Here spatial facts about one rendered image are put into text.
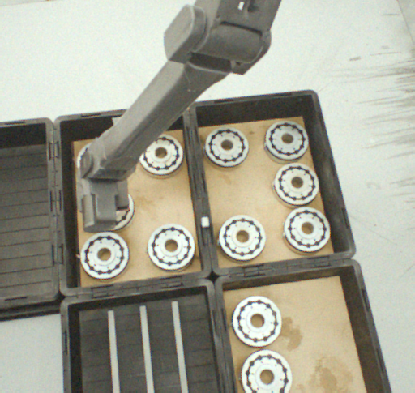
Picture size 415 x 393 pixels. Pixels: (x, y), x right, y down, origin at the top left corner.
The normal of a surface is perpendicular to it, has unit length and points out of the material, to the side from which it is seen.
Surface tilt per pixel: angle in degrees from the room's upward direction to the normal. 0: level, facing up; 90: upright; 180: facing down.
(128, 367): 0
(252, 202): 0
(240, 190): 0
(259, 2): 60
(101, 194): 29
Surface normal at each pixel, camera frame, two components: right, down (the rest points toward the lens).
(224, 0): 0.43, 0.55
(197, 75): 0.15, 0.94
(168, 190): 0.04, -0.35
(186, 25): -0.84, -0.04
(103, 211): 0.52, -0.30
